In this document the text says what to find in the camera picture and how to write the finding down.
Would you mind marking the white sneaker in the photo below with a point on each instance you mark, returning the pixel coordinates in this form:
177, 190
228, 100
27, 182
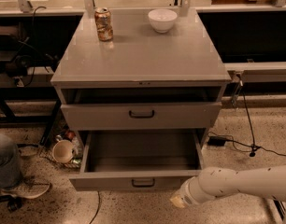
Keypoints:
27, 190

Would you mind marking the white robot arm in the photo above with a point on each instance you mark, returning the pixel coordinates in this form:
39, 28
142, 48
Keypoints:
214, 183

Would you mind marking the grey drawer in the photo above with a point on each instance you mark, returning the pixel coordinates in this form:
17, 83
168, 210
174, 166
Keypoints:
141, 116
138, 160

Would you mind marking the grey drawer cabinet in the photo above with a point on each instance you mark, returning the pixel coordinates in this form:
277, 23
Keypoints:
141, 66

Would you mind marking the grey top drawer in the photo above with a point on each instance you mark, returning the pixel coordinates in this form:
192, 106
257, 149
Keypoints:
141, 116

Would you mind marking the black equipment on left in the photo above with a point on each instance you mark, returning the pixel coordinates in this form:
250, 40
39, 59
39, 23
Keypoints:
14, 59

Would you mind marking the white cup on floor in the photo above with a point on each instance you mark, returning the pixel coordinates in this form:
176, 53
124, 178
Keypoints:
63, 151

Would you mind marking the person leg in jeans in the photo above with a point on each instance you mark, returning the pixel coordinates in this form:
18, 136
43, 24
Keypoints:
10, 167

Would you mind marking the white ceramic bowl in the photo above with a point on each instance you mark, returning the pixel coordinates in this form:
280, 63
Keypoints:
162, 20

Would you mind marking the orange soda can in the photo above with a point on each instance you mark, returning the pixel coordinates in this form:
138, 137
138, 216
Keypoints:
102, 17

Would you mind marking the black chair base leg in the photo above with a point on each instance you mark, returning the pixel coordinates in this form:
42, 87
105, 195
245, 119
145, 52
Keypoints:
281, 208

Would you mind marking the black power adapter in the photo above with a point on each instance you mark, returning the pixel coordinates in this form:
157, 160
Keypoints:
216, 141

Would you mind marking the black office chair wheel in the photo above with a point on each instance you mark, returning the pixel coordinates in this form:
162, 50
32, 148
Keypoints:
13, 203

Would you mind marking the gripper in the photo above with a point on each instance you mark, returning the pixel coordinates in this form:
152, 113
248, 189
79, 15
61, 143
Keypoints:
187, 192

